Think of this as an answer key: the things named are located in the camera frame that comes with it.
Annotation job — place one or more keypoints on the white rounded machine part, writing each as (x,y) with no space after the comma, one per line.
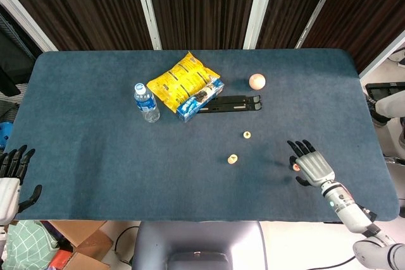
(392,105)

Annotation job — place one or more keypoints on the black-marked wooden chess piece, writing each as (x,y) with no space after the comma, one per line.
(232,163)
(247,134)
(233,157)

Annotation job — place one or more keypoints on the white screen frame post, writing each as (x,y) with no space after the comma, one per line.
(148,10)
(384,50)
(318,10)
(28,21)
(257,7)

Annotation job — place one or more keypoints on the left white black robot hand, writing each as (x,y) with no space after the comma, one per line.
(8,194)

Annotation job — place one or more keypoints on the black chair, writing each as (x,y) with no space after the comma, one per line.
(12,61)

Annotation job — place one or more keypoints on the black flat tray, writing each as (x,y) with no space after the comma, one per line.
(383,88)

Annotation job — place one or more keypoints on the orange red packet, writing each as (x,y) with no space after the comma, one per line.
(61,260)

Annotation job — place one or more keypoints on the blue plastic object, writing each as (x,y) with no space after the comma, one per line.
(4,135)

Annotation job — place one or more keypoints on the brown slatted screen panel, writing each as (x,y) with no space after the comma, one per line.
(364,4)
(95,4)
(202,4)
(284,4)

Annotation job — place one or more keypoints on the brown cardboard box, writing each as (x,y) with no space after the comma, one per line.
(91,244)

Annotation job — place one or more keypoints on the blue cookie box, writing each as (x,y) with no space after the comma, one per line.
(197,100)

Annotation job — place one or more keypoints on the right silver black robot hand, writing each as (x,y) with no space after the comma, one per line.
(313,165)

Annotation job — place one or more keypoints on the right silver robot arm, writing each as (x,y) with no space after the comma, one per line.
(348,213)

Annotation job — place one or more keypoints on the clear plastic water bottle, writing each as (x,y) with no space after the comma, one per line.
(147,105)

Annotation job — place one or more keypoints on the blue velvet table cloth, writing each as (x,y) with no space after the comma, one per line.
(126,172)

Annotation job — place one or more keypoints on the beige wooden ball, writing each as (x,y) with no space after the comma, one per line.
(257,81)

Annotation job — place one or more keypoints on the yellow snack bag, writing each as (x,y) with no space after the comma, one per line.
(180,83)

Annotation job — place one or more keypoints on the grey robot torso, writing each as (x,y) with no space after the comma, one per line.
(196,238)

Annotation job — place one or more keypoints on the green checkered cloth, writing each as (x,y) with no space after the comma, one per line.
(28,248)

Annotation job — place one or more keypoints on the black folding stand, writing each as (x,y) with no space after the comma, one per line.
(234,104)

